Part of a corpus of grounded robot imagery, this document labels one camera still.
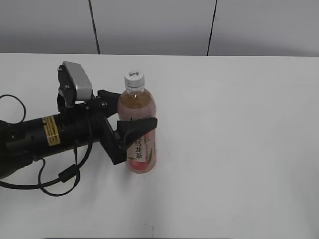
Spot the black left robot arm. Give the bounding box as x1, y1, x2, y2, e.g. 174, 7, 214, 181
0, 90, 158, 178

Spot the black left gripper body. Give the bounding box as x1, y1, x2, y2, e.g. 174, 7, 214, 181
56, 94, 127, 165

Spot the white bottle cap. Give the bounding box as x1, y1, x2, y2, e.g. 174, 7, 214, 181
124, 70, 145, 88

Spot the peach oolong tea bottle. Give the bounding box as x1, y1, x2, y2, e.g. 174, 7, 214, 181
118, 84, 157, 173

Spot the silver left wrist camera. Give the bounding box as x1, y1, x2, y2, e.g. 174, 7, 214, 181
58, 61, 92, 108

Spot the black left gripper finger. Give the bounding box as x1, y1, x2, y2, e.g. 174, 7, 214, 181
97, 90, 121, 117
116, 118, 158, 150

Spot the black camera cable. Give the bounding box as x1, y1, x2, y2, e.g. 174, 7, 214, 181
0, 94, 93, 197

